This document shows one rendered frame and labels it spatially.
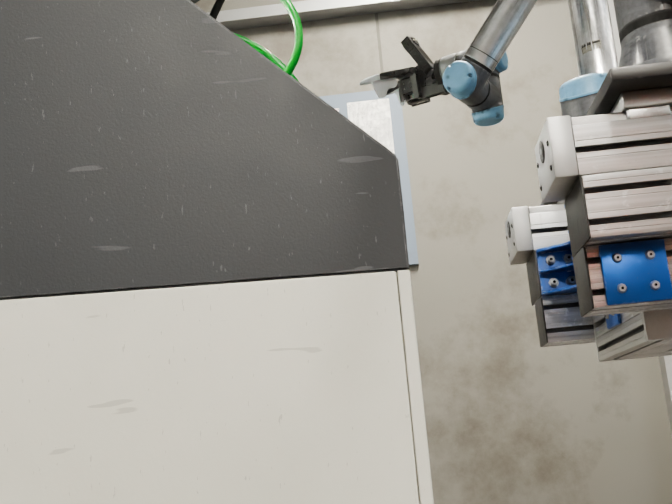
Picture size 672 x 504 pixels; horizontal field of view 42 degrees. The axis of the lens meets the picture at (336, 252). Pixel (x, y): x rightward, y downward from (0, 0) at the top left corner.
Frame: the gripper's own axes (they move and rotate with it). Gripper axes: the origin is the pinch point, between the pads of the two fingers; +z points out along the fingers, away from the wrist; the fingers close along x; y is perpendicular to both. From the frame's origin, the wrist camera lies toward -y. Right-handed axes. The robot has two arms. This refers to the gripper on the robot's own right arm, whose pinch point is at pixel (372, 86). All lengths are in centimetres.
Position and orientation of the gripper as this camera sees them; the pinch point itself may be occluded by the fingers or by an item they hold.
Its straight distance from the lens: 229.3
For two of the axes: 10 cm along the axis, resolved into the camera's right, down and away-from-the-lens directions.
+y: 1.5, 9.8, -1.0
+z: -8.5, 1.8, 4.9
